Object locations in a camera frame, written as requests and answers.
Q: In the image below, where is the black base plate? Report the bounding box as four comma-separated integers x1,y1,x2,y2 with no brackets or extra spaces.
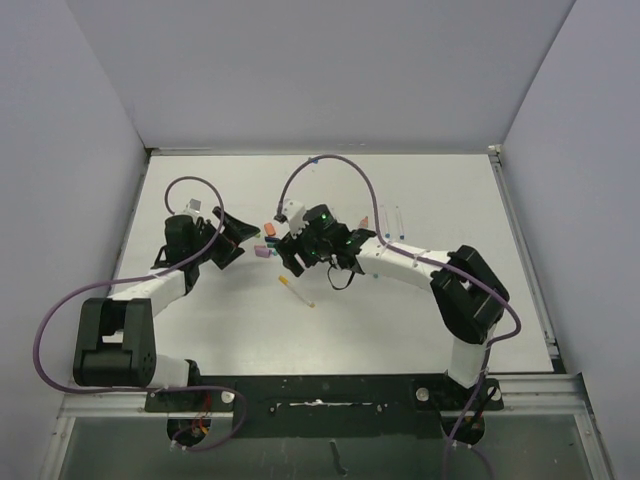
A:
144,374,504,440

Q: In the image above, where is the dark blue whiteboard marker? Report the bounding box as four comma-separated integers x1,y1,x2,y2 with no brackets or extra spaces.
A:
395,205,406,240

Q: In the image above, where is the aluminium right rail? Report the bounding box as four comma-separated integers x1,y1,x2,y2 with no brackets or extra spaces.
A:
487,144,566,374

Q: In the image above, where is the yellow cap pen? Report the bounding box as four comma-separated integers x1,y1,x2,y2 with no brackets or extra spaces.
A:
278,275,315,308

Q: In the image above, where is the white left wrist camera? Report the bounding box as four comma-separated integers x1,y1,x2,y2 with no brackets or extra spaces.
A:
183,198,202,218

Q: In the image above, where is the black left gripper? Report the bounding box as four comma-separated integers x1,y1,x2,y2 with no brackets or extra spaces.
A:
189,208,258,268

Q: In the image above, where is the orange highlighter cap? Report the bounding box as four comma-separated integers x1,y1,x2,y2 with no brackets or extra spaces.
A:
264,223,277,237

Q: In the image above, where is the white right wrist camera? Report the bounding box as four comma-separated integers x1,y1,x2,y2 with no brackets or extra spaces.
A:
274,198,308,238

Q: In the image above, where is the green cap pen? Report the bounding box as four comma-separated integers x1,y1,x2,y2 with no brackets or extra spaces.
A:
379,205,391,239

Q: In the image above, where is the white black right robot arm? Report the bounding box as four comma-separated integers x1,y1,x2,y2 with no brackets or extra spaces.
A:
275,200,508,409

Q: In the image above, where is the purple highlighter cap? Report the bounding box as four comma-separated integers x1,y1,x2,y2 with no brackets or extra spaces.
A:
254,246,272,258

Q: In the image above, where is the aluminium rail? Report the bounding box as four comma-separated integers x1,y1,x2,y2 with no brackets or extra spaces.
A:
41,374,614,479
487,144,566,374

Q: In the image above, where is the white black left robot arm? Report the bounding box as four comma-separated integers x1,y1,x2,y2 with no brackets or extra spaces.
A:
73,207,260,411

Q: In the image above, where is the aluminium front rail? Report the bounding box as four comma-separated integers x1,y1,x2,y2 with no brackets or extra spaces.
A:
41,374,614,479

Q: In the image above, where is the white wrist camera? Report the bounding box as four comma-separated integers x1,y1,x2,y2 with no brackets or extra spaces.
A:
183,198,202,218
274,198,308,238

